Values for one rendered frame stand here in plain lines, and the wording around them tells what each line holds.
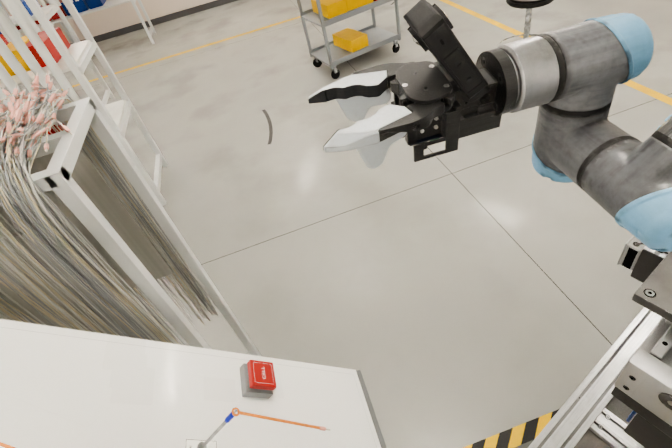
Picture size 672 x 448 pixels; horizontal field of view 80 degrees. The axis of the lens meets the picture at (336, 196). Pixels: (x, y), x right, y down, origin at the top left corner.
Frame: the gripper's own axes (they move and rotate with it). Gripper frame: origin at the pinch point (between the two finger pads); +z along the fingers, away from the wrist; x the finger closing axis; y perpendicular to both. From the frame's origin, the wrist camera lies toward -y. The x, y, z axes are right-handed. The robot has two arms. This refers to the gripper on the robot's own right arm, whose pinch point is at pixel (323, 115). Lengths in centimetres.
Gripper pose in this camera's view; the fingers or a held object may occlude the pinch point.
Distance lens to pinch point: 43.2
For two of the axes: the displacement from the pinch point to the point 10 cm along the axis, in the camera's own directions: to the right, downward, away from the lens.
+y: 1.7, 6.4, 7.5
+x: -2.2, -7.1, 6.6
